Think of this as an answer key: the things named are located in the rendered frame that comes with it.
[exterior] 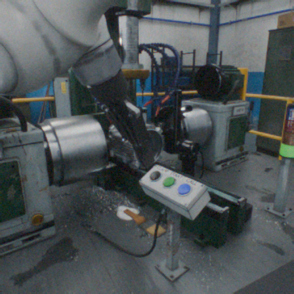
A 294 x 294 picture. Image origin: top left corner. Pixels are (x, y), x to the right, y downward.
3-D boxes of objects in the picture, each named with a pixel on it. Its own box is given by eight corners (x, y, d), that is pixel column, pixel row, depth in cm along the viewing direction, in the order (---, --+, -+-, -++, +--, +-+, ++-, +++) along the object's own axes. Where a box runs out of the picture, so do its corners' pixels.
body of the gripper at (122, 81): (129, 66, 47) (147, 107, 52) (106, 67, 53) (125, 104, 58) (99, 87, 44) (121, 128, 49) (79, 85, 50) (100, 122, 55)
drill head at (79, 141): (0, 185, 93) (-11, 119, 86) (89, 164, 115) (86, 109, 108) (16, 214, 74) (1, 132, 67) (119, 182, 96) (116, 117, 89)
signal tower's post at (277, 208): (264, 210, 97) (279, 104, 86) (273, 203, 102) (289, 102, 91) (285, 218, 91) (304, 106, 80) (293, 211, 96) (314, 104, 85)
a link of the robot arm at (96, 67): (96, 39, 50) (109, 66, 54) (59, 61, 47) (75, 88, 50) (120, 34, 44) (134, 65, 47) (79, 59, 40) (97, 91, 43)
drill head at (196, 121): (141, 151, 133) (140, 104, 126) (192, 139, 158) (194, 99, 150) (174, 164, 114) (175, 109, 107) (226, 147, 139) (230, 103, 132)
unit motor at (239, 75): (189, 136, 151) (192, 63, 139) (221, 129, 170) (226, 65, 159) (225, 146, 131) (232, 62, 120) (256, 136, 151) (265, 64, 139)
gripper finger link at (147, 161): (142, 138, 58) (144, 138, 57) (153, 159, 62) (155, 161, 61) (133, 146, 57) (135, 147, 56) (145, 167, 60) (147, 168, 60)
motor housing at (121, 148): (106, 161, 117) (104, 121, 112) (138, 153, 129) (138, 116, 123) (131, 173, 102) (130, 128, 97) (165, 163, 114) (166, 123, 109)
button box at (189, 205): (145, 193, 68) (137, 180, 65) (162, 176, 70) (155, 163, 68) (193, 221, 55) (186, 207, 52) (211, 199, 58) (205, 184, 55)
